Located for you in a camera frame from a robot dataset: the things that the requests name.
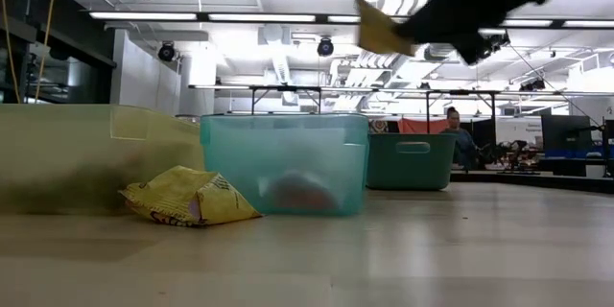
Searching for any large yellow Sour Patch bag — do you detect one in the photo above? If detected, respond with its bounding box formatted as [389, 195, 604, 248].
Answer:
[353, 0, 417, 58]

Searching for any yellow-green translucent plastic bin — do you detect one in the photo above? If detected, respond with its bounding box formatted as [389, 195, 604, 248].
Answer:
[0, 103, 206, 216]

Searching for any light teal translucent plastic bin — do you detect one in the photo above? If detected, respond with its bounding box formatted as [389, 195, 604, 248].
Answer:
[200, 112, 370, 218]

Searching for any yellow candy bag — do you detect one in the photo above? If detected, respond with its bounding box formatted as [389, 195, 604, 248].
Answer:
[118, 164, 264, 228]

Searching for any clear bag with red candy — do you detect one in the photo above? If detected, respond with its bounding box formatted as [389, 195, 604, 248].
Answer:
[261, 171, 341, 215]

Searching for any black overhead light bar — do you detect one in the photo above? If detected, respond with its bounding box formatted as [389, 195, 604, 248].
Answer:
[88, 11, 614, 29]

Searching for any black ceiling spot lamp cluster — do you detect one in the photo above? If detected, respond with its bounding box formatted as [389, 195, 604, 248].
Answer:
[482, 32, 511, 61]

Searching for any orange cloth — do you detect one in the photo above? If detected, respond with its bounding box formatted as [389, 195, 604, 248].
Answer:
[396, 118, 450, 134]

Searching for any person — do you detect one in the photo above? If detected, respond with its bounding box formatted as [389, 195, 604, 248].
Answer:
[438, 106, 481, 172]

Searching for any white printed sign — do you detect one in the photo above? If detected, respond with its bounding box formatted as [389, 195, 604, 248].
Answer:
[496, 117, 543, 145]

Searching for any dark teal plastic bin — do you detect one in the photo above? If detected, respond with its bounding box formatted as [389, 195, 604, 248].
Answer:
[366, 132, 458, 192]

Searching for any black monitor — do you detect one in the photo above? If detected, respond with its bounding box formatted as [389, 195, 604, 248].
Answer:
[540, 114, 594, 153]

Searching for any blue desk panel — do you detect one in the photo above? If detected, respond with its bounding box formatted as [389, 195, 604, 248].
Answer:
[544, 148, 614, 160]

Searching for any black metal frame stand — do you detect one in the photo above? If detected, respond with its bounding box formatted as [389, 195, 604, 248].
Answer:
[248, 84, 323, 116]
[425, 88, 500, 164]

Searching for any yellow hanging cable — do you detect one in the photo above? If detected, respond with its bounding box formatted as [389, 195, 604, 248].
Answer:
[0, 0, 21, 103]
[34, 0, 61, 103]

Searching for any black table frame rail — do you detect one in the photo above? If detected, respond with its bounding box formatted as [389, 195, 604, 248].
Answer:
[448, 169, 614, 194]

